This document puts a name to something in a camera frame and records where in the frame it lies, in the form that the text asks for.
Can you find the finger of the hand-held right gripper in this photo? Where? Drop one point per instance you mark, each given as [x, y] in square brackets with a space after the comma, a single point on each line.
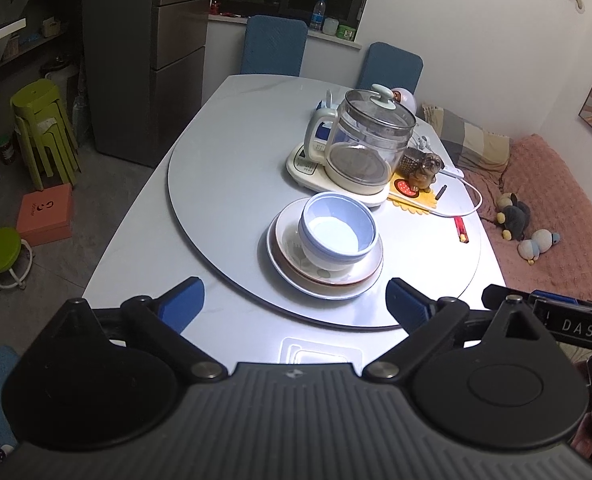
[503, 297]
[551, 296]

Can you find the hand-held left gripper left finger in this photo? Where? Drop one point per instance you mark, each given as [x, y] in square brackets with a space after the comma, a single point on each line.
[182, 304]

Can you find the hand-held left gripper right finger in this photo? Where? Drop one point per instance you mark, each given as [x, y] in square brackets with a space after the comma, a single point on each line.
[407, 307]

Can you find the pink flower white plate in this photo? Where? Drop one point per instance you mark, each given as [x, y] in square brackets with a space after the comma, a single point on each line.
[321, 294]

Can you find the leaf print cream plate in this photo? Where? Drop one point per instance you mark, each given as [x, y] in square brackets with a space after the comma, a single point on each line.
[288, 236]

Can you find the blue penguin plush toy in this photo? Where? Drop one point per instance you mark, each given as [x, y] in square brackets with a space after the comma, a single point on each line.
[536, 247]

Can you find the red lighter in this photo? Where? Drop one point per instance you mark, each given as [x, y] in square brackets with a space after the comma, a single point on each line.
[461, 230]

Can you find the black mouse plush toy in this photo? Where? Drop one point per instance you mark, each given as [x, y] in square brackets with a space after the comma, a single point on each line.
[515, 217]

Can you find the pink blanket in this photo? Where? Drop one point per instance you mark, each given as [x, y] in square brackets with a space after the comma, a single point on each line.
[566, 200]

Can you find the yellow scalloped coaster mat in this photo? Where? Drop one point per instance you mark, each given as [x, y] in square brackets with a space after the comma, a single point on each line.
[421, 202]

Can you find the small dark stick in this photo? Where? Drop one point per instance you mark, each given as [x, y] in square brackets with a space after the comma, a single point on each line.
[441, 193]

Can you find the grey round turntable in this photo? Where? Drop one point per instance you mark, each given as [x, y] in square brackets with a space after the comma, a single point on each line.
[216, 185]

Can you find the brown dog figurine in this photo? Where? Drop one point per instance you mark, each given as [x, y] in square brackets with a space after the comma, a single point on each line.
[423, 172]

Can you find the white power strip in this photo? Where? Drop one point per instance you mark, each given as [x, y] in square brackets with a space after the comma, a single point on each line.
[451, 171]

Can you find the orange box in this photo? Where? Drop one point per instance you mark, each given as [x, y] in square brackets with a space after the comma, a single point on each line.
[46, 212]

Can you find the plaid pillow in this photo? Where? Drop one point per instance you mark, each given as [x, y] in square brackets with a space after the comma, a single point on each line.
[468, 135]

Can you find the glass electric kettle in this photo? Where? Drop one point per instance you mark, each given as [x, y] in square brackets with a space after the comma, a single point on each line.
[371, 145]

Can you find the cream kettle base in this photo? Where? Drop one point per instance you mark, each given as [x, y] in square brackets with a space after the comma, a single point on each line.
[303, 167]

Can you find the green round stool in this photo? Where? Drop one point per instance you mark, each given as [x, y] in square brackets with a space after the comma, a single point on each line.
[3, 247]

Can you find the white round humidifier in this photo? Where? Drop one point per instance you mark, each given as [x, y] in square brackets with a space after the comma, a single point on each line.
[407, 100]

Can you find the stack of green stools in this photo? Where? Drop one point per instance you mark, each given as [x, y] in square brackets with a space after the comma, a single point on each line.
[41, 120]

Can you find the dark jar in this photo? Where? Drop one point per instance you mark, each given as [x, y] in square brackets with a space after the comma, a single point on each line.
[6, 149]

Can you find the blue padded chair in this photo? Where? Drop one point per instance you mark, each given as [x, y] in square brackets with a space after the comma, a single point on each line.
[273, 45]
[391, 67]

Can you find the grey refrigerator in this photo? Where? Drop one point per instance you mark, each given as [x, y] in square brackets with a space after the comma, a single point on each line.
[126, 60]

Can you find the green lidded container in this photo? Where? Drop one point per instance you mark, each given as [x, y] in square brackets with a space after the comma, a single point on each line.
[346, 33]

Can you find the white jar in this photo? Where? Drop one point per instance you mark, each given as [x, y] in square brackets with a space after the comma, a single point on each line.
[330, 27]

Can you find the small red figurine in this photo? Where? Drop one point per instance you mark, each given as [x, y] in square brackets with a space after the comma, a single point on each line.
[217, 9]

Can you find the clear water bottle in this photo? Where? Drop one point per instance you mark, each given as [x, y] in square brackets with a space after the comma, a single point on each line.
[317, 15]

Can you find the small woven basket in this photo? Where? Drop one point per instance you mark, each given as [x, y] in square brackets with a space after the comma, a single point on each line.
[50, 27]

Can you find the black white zigzag shelf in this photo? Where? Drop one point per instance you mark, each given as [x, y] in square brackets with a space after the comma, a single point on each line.
[1, 35]

